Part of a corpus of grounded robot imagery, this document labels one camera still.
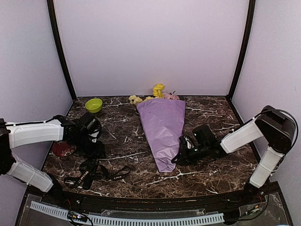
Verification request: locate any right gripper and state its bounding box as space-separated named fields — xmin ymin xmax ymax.
xmin=172 ymin=143 xmax=209 ymax=165

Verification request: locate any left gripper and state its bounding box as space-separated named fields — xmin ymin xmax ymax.
xmin=71 ymin=132 xmax=106 ymax=159

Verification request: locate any black printed ribbon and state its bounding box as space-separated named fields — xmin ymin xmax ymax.
xmin=63 ymin=159 xmax=131 ymax=190

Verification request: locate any pink wrapping paper sheet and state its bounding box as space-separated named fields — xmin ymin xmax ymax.
xmin=137 ymin=98 xmax=186 ymax=173

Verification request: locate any yellow daisy bunch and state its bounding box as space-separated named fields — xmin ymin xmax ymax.
xmin=129 ymin=95 xmax=153 ymax=105

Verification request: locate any yellow rose stem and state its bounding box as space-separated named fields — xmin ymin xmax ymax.
xmin=152 ymin=83 xmax=165 ymax=98

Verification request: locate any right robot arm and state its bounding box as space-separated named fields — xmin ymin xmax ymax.
xmin=172 ymin=105 xmax=299 ymax=204

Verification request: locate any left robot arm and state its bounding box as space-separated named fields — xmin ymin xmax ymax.
xmin=0 ymin=113 xmax=105 ymax=205

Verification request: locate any red floral dish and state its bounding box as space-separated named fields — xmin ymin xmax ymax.
xmin=52 ymin=141 xmax=76 ymax=157

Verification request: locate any green plastic bowl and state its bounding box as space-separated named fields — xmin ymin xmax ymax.
xmin=85 ymin=98 xmax=103 ymax=113

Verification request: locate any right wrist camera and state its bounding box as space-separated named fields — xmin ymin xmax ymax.
xmin=192 ymin=125 xmax=216 ymax=145

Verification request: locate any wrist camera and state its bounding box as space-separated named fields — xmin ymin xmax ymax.
xmin=192 ymin=125 xmax=216 ymax=145
xmin=79 ymin=112 xmax=102 ymax=138

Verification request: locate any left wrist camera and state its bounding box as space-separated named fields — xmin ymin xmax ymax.
xmin=79 ymin=112 xmax=102 ymax=138

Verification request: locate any right black frame post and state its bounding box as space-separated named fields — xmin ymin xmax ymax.
xmin=226 ymin=0 xmax=256 ymax=103

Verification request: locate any black frame post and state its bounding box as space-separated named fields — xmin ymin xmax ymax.
xmin=47 ymin=0 xmax=77 ymax=101
xmin=226 ymin=0 xmax=256 ymax=103

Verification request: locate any white slotted cable duct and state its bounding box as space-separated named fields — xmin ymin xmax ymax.
xmin=30 ymin=201 xmax=224 ymax=226

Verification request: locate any black front rail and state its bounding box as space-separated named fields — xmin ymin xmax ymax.
xmin=25 ymin=182 xmax=280 ymax=214

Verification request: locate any left black frame post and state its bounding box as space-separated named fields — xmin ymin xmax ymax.
xmin=47 ymin=0 xmax=77 ymax=101

